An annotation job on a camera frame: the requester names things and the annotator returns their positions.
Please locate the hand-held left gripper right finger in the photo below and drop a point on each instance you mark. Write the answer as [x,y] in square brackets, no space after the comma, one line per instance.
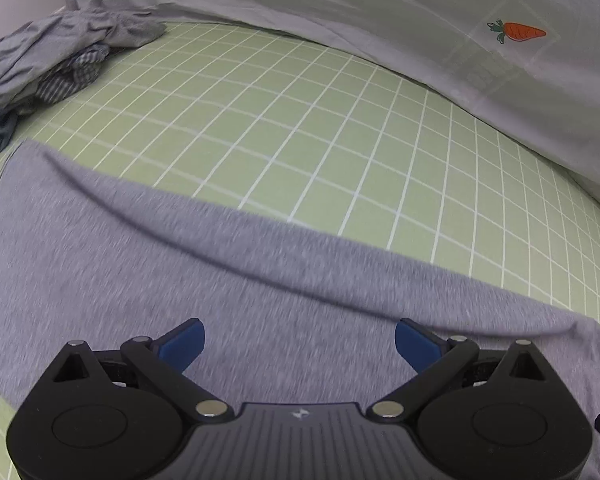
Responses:
[417,342]

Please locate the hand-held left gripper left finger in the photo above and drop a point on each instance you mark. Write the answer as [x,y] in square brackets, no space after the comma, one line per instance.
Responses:
[182,342]

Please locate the large grey t-shirt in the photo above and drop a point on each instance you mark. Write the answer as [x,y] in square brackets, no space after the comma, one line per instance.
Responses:
[180,260]

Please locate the striped grey cloth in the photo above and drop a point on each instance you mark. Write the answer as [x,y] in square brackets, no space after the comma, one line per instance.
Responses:
[65,80]

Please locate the crumpled grey garment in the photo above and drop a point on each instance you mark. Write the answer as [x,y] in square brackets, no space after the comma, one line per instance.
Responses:
[55,35]

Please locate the grey carrot print blanket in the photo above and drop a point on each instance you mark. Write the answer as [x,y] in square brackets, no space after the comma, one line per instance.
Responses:
[330,10]

